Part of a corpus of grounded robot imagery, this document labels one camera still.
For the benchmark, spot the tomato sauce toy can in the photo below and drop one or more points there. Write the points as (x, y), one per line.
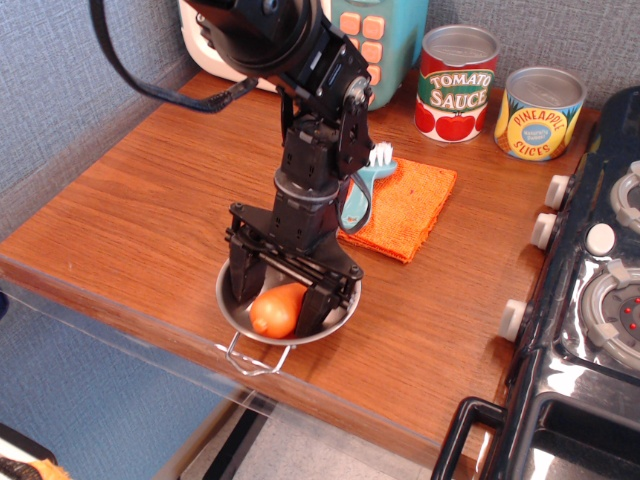
(456, 76)

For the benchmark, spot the orange fuzzy object bottom left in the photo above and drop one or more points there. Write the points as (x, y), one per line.
(35, 470)

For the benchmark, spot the small steel two-handled bowl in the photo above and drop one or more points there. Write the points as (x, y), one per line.
(237, 315)

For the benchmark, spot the black toy stove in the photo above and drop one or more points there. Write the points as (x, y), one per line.
(572, 405)

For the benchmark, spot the teal toy scrub brush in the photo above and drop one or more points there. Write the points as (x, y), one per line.
(358, 207)

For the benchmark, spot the pineapple slices toy can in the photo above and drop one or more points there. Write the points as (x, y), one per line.
(539, 111)

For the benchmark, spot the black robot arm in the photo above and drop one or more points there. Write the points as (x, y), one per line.
(323, 82)

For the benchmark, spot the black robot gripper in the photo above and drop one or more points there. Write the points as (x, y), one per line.
(297, 236)

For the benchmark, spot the orange folded cloth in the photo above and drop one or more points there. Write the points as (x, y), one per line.
(406, 207)

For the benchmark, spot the teal and white toy microwave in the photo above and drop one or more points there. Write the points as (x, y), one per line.
(388, 34)

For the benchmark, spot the orange plastic toy carrot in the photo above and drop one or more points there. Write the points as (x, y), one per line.
(274, 313)

